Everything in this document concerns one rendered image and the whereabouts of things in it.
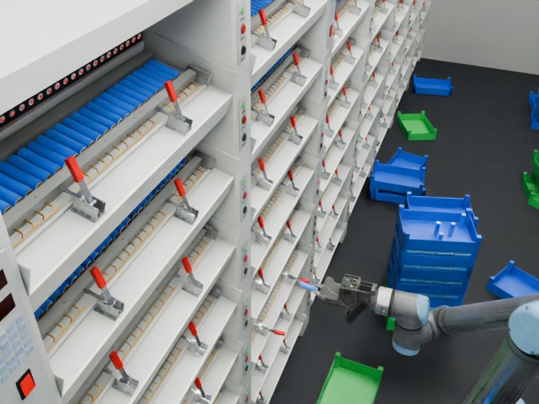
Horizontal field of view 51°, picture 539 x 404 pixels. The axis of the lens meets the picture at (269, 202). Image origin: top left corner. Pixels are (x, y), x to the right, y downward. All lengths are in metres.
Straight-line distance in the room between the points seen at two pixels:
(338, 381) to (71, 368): 1.69
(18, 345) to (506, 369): 1.22
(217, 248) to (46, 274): 0.66
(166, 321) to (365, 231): 2.14
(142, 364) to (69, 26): 0.65
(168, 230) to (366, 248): 2.09
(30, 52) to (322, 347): 2.09
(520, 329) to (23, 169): 1.15
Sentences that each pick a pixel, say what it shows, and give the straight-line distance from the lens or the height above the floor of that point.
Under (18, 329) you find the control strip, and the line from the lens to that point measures 0.74.
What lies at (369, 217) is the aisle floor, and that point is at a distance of 3.31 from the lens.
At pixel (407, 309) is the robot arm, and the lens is 1.86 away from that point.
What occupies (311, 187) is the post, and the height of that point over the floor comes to 0.80.
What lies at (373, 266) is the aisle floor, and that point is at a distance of 2.98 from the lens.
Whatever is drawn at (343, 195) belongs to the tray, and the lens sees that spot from 2.91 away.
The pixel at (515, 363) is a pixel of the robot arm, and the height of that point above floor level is 0.82.
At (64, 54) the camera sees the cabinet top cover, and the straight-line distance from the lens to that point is 0.70.
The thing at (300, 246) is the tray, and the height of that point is 0.52.
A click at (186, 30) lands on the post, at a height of 1.59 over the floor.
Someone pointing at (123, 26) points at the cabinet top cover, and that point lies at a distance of 0.79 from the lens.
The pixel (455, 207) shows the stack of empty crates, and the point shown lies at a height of 0.32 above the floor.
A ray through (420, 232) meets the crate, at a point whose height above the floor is 0.48.
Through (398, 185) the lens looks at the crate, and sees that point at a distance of 3.39.
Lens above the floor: 1.96
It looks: 36 degrees down
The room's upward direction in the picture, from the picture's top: 1 degrees clockwise
